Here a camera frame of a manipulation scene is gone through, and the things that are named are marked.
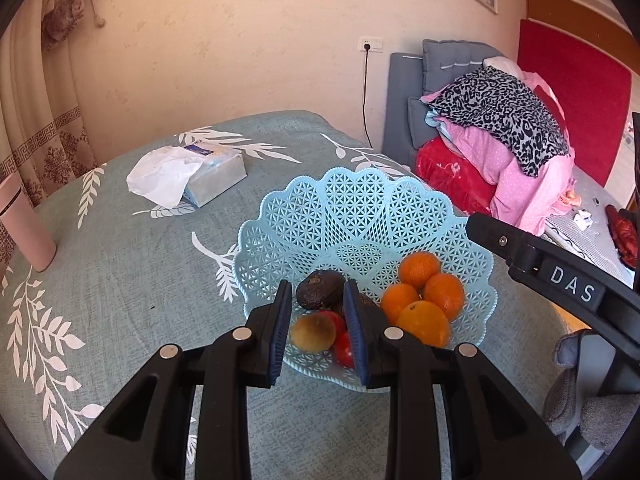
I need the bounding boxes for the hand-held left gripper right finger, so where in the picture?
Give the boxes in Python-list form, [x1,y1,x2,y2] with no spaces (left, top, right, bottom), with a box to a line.
[342,280,583,480]

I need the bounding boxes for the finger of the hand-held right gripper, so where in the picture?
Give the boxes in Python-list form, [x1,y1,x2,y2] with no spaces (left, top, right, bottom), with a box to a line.
[465,212,541,282]

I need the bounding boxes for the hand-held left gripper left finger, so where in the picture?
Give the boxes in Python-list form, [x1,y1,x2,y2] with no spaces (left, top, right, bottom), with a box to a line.
[52,280,293,480]

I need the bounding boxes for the small red tomato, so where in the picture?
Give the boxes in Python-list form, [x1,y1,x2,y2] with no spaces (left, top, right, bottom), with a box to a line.
[315,311,348,337]
[333,331,355,368]

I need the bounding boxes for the yellow-brown kiwi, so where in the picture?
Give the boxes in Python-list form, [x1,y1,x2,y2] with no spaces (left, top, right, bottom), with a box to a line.
[291,313,337,352]

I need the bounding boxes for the orange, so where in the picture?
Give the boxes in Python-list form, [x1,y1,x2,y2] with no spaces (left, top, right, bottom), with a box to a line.
[424,272,466,322]
[398,252,442,291]
[396,301,451,348]
[381,283,421,323]

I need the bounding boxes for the blue plastic lattice basket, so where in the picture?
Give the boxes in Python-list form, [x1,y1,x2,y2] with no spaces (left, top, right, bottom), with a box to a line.
[234,166,498,393]

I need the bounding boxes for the dark brown avocado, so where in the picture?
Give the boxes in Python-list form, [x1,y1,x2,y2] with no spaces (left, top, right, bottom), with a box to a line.
[296,270,347,311]
[334,290,383,321]

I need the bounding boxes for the pile of clothes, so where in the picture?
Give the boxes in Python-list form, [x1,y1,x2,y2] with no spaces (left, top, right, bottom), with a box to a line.
[420,72,576,236]

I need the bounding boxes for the dark red cloth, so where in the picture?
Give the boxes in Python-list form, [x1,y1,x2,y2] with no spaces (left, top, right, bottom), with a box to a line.
[605,204,640,266]

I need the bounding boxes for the red floral blanket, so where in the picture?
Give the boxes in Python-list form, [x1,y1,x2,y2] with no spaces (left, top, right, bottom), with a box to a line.
[415,137,501,216]

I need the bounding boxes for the grey cloth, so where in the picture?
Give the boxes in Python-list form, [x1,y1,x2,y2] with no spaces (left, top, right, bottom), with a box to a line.
[542,329,640,453]

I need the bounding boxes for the grey patterned bed sheet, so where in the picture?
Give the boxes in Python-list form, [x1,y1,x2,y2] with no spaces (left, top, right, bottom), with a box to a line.
[542,165,636,281]

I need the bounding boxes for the leopard print blanket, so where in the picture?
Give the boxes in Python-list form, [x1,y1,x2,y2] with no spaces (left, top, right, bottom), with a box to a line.
[427,66,571,178]

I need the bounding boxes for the small grey cushion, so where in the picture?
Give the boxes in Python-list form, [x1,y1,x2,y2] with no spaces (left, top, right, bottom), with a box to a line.
[407,97,443,151]

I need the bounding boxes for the grey headboard pillows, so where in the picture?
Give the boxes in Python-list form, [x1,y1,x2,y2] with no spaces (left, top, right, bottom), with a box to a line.
[382,39,506,171]

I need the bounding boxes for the red padded headboard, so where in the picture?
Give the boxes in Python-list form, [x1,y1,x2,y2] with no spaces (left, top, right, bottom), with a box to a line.
[516,19,633,188]

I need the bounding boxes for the teal leaf print tablecloth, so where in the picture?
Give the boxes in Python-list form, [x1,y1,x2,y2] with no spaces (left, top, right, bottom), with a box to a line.
[0,110,571,480]

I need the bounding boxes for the tissue box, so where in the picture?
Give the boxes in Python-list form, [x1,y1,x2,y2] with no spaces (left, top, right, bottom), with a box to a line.
[126,144,248,209]

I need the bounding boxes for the white pillow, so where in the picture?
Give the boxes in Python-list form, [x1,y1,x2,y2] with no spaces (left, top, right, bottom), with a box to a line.
[482,56,526,81]

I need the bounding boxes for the large grey cushion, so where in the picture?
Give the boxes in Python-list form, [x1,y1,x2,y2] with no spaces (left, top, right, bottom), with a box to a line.
[421,39,503,96]

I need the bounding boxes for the pink bottle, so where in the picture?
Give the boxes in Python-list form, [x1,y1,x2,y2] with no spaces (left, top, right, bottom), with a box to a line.
[0,180,57,272]

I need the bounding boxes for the beige patterned curtain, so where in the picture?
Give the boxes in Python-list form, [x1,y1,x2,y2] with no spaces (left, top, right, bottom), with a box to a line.
[0,0,108,281]

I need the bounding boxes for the floral curtain tieback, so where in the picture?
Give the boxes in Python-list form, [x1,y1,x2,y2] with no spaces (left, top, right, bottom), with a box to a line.
[40,0,107,51]

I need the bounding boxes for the black power cable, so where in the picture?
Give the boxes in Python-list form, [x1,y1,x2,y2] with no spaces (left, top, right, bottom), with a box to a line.
[361,47,373,148]

